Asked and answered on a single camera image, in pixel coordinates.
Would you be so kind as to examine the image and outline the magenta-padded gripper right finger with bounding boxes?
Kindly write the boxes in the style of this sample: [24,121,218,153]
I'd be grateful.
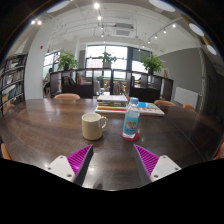
[133,144,182,187]

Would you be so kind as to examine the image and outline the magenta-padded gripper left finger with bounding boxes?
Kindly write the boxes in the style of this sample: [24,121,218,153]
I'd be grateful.
[45,144,95,187]

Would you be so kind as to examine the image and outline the clear blue-capped water bottle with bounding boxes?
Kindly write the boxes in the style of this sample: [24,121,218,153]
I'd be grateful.
[122,97,141,139]

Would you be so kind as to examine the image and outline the flat round red coaster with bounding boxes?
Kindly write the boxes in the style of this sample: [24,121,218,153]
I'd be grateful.
[120,130,141,142]

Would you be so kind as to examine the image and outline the cream ceramic mug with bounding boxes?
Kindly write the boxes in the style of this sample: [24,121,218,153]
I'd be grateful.
[81,112,109,141]

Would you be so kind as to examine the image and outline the blue-covered flat book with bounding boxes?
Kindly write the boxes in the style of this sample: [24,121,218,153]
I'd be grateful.
[137,101,166,117]

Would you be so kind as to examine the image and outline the orange chairs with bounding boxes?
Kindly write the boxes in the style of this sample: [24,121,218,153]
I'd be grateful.
[0,92,224,162]

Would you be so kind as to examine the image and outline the low dark shelf unit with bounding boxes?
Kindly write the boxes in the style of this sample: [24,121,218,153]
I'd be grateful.
[49,68,174,102]

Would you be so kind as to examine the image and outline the stack of books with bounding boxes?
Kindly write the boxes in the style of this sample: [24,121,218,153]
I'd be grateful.
[95,94,129,115]

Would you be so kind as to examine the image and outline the person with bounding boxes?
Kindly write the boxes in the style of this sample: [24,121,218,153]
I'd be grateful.
[43,68,54,99]

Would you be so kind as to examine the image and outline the tall dark bookshelf unit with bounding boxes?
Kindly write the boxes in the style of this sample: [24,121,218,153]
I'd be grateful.
[0,53,28,116]

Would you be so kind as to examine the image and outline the green plant in dark pot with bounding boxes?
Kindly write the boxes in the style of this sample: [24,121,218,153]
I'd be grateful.
[139,53,166,75]

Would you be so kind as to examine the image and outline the bushy green potted plant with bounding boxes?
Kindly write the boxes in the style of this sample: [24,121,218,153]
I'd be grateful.
[57,49,80,72]

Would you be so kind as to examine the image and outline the green plant in white pot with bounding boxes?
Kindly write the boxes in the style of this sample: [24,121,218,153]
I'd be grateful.
[99,52,118,70]

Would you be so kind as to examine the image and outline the ceiling air conditioner unit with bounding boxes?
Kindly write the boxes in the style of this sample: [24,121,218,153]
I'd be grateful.
[113,23,135,38]

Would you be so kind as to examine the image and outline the ceiling lights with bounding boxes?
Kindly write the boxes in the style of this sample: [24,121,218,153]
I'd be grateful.
[30,0,218,56]

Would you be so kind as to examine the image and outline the white wall radiator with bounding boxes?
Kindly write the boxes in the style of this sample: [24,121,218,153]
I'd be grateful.
[173,86,200,109]

